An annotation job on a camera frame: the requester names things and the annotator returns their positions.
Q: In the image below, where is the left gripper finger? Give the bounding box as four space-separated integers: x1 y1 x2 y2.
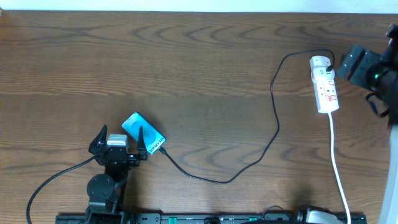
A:
88 125 108 154
137 126 147 156

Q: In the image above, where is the blue screen Galaxy smartphone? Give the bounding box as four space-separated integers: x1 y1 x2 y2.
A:
121 111 166 154

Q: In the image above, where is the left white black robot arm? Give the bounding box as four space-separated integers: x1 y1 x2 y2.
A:
84 125 148 223

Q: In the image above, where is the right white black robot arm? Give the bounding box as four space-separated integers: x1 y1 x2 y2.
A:
309 24 397 223

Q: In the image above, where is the white power strip cord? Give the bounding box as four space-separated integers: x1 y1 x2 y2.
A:
327 112 352 224

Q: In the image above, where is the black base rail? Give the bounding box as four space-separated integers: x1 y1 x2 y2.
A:
55 205 368 224

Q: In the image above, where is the black USB charging cable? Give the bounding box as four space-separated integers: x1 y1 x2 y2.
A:
158 49 336 185

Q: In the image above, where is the white power strip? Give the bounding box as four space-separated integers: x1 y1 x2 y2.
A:
311 67 339 114

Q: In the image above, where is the white USB charger plug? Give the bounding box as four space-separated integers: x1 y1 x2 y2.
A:
310 55 331 70

